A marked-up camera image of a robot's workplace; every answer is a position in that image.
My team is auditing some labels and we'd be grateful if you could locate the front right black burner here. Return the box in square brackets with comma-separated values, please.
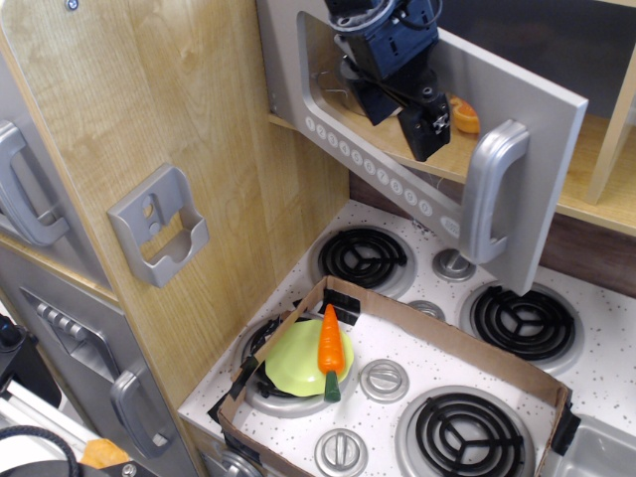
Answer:
[395, 386, 537, 477]

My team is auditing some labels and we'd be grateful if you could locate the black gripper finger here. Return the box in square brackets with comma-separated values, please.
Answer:
[397, 92, 451, 162]
[353, 81, 402, 125]

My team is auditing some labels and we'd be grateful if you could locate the grey lower fridge handle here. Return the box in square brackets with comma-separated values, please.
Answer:
[109, 370, 169, 459]

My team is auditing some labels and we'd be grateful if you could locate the back right black burner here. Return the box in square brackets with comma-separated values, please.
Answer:
[459, 282, 584, 375]

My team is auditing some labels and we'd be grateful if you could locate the orange object bottom left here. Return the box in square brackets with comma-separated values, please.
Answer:
[79, 438, 130, 469]

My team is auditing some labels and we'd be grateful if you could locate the grey oven knob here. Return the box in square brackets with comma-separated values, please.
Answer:
[222, 450, 262, 477]

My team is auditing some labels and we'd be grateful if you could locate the orange toy pumpkin half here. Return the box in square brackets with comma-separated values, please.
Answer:
[448, 94, 481, 134]

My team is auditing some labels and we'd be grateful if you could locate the grey stove knob small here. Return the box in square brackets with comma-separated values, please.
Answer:
[408, 300, 446, 322]

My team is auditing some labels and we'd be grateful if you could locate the grey ice dispenser panel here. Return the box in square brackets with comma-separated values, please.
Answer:
[20, 288, 120, 383]

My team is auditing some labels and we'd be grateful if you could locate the stainless steel pot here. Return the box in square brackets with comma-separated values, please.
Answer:
[312, 59, 366, 117]

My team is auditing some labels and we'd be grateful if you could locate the grey stove knob back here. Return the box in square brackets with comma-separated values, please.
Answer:
[432, 248, 477, 282]

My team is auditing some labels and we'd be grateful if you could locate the light green toy plate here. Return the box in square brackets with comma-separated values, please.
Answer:
[264, 320, 326, 398]

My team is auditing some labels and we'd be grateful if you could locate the black burner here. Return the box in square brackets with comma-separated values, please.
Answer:
[459, 282, 584, 375]
[233, 314, 357, 418]
[308, 226, 416, 298]
[395, 386, 537, 477]

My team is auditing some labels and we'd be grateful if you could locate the grey toy microwave door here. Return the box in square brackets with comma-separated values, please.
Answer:
[256, 1, 587, 294]

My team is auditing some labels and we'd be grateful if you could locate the steel toy sink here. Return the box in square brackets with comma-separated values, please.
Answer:
[541, 415, 635, 477]

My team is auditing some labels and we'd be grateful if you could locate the black cable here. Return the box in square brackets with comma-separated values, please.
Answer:
[0, 424, 80, 477]

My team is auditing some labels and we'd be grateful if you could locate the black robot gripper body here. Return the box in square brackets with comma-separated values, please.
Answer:
[332, 1, 440, 104]

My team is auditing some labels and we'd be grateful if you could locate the grey stove knob middle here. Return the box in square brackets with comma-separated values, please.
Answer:
[359, 359, 409, 403]

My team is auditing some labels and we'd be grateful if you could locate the grey upper fridge handle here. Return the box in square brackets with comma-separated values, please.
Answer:
[1, 120, 70, 246]

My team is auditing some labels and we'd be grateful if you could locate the brown cardboard barrier frame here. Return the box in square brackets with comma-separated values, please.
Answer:
[212, 277, 578, 476]

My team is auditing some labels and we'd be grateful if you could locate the grey wall phone holder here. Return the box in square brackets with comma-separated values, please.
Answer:
[107, 164, 210, 288]

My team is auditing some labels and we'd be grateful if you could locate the orange toy carrot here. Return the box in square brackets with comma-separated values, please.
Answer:
[318, 304, 346, 402]

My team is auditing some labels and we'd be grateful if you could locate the grey fridge handle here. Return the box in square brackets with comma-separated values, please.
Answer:
[109, 370, 169, 459]
[1, 120, 70, 246]

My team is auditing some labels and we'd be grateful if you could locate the front left black burner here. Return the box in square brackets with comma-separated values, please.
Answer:
[233, 314, 357, 418]

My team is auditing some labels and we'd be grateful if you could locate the grey stove knob front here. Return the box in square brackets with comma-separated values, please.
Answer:
[314, 428, 369, 477]

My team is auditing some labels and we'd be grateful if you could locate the grey microwave door handle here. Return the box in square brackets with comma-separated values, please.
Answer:
[459, 119, 530, 264]

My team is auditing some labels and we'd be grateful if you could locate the back left black burner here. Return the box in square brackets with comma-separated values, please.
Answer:
[308, 226, 416, 298]

